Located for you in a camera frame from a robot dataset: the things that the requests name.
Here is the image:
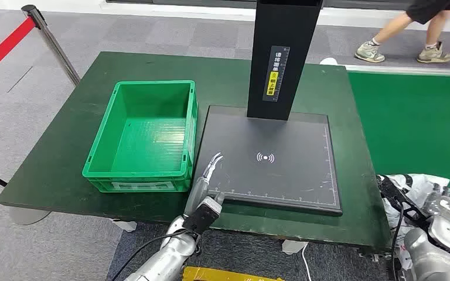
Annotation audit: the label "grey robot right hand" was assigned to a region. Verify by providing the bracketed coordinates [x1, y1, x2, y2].
[422, 185, 450, 250]

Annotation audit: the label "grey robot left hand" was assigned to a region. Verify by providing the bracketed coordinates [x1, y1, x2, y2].
[183, 152, 226, 219]

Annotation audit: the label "grey poly mailer parcel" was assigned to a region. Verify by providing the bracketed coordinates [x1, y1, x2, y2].
[376, 173, 450, 272]

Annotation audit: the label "green conveyor belt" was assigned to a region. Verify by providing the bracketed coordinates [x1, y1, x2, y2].
[347, 71, 450, 226]

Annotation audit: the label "red barrier belt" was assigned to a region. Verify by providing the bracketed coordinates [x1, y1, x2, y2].
[0, 17, 36, 84]

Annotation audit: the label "white crate label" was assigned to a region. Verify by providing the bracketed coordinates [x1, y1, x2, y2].
[110, 181, 176, 191]

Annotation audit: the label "green plastic crate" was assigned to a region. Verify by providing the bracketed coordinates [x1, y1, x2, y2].
[82, 80, 199, 194]

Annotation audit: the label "white table foot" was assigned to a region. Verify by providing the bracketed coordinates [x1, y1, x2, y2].
[281, 239, 309, 256]
[108, 219, 137, 232]

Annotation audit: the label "ruler label with yellow patch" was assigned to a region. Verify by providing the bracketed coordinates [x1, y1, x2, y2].
[262, 46, 291, 103]

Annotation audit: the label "grey round floor plate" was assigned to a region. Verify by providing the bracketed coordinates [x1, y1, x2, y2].
[9, 207, 51, 226]

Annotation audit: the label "black scanner column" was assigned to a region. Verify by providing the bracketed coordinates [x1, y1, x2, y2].
[246, 0, 324, 121]

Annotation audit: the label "person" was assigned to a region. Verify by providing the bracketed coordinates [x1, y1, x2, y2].
[354, 0, 450, 64]

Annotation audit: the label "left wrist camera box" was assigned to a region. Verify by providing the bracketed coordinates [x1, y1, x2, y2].
[182, 196, 223, 236]

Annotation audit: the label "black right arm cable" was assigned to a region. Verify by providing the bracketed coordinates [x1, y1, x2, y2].
[391, 200, 405, 281]

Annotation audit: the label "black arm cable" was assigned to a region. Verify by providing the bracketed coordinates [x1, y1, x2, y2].
[110, 228, 193, 281]
[391, 200, 405, 281]

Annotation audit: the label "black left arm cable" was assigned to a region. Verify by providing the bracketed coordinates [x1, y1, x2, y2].
[110, 228, 193, 281]

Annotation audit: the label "aluminium conveyor frame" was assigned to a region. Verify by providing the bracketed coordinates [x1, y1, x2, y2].
[359, 248, 404, 265]

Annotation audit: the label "black scanner base plate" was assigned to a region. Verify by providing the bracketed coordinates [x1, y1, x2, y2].
[193, 104, 344, 217]

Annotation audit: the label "white cable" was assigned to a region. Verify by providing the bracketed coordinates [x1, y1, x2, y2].
[301, 242, 313, 281]

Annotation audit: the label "silver conveyor edge rail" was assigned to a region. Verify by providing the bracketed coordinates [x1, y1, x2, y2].
[343, 64, 450, 77]

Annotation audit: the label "silver stanchion post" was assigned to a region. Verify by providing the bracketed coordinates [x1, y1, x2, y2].
[21, 4, 81, 87]

